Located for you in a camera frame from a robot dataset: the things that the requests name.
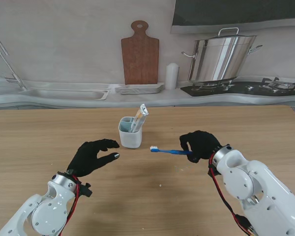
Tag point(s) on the brown wooden cutting board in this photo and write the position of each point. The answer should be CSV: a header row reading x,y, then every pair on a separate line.
x,y
140,59

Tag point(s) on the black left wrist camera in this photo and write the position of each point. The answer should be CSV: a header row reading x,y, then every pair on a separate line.
x,y
86,190

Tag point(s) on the white toothbrush holder cup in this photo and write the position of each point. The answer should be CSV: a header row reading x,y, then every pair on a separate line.
x,y
130,137

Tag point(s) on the stainless steel stockpot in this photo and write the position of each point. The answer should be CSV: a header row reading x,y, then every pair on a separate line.
x,y
218,59

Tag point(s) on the white cylinder container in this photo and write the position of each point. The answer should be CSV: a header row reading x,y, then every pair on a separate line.
x,y
171,76

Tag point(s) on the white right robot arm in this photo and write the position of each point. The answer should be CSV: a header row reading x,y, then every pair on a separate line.
x,y
255,186

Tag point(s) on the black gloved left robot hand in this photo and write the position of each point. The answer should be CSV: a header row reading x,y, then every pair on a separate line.
x,y
88,159

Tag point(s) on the chrome faucet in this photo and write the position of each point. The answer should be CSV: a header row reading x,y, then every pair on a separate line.
x,y
9,66

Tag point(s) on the black gas stove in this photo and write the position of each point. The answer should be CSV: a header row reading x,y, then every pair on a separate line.
x,y
241,89

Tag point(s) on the white toothpaste tube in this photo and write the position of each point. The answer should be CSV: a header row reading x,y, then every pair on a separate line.
x,y
138,120

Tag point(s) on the blue toothbrush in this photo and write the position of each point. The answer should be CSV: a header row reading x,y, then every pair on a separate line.
x,y
169,151

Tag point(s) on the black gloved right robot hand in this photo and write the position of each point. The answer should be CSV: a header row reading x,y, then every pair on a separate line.
x,y
201,145

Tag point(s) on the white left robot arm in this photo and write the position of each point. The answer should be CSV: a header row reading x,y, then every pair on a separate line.
x,y
44,209

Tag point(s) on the dark range hood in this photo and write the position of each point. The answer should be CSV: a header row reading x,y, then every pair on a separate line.
x,y
236,12

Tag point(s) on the stainless steel sink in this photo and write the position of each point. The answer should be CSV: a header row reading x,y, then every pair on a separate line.
x,y
66,94

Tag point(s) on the stack of white plates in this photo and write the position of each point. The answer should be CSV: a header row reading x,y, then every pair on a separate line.
x,y
138,89

